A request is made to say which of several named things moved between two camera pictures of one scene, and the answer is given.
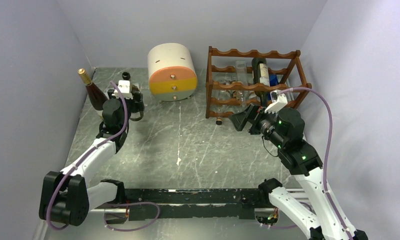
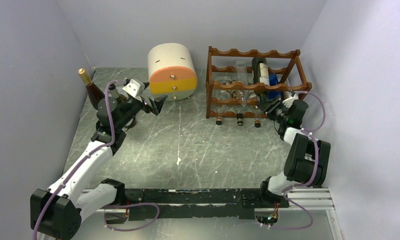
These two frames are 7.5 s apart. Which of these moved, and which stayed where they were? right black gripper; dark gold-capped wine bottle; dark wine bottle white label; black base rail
Moved: right black gripper
Stayed: black base rail; dark gold-capped wine bottle; dark wine bottle white label
